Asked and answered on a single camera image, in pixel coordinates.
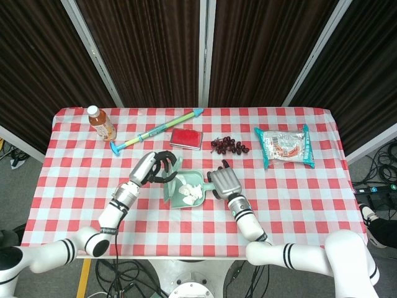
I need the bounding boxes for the white metal frame post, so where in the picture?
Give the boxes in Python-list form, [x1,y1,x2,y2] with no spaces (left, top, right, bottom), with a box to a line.
[282,0,362,108]
[60,0,125,108]
[198,0,217,108]

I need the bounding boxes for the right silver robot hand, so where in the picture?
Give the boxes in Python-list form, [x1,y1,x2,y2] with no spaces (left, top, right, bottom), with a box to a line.
[207,160,243,200]

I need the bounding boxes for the red white checkered tablecloth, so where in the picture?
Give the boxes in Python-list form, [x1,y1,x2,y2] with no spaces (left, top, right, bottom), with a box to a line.
[19,107,370,258]

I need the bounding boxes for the black floor cable bundle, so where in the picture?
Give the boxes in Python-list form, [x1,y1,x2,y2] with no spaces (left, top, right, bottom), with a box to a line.
[92,259,170,298]
[365,139,397,184]

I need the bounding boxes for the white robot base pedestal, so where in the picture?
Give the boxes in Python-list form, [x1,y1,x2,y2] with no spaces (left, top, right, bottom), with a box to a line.
[145,257,239,298]

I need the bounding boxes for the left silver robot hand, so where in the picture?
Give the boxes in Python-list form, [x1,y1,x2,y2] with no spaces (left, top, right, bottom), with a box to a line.
[128,151,184,186]

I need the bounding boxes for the dark red grape bunch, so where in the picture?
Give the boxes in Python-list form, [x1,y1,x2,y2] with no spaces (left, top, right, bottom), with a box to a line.
[210,135,251,155]

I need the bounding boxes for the tea bottle with white cap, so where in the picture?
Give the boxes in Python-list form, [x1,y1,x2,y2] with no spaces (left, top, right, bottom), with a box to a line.
[86,105,117,142]

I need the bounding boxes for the red ink pad tin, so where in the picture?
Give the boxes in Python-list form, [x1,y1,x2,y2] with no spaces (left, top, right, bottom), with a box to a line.
[169,128,203,151]

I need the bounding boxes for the black bulky object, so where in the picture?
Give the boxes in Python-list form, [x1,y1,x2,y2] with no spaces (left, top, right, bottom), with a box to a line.
[0,223,27,249]

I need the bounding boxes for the green hand broom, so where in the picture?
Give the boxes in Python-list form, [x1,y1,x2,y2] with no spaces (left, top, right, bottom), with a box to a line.
[163,156,184,203]

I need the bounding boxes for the teal instant noodle packet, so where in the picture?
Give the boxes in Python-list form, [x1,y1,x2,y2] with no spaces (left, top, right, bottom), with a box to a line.
[254,124,316,170]

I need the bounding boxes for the yellow floor tape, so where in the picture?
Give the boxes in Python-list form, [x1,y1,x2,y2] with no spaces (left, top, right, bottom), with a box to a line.
[76,258,93,298]

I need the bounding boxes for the black power strip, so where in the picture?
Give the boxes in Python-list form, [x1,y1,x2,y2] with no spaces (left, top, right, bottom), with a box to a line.
[352,183,397,196]

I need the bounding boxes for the dark brown ribbed panel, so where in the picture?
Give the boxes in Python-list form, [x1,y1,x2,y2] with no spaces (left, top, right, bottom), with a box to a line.
[0,0,117,155]
[76,0,202,108]
[291,0,397,156]
[207,0,339,108]

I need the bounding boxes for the green plastic dustpan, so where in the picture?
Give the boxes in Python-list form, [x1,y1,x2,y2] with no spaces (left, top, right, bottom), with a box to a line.
[169,170,215,208]

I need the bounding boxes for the green and blue water squirter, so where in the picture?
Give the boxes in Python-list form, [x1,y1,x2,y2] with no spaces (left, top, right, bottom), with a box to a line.
[110,107,205,156]

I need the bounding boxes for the black trouser leg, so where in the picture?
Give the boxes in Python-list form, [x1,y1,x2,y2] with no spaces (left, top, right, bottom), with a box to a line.
[368,217,397,249]

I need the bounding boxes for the white and black shoe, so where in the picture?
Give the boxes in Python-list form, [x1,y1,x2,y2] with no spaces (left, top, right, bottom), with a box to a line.
[359,203,378,242]

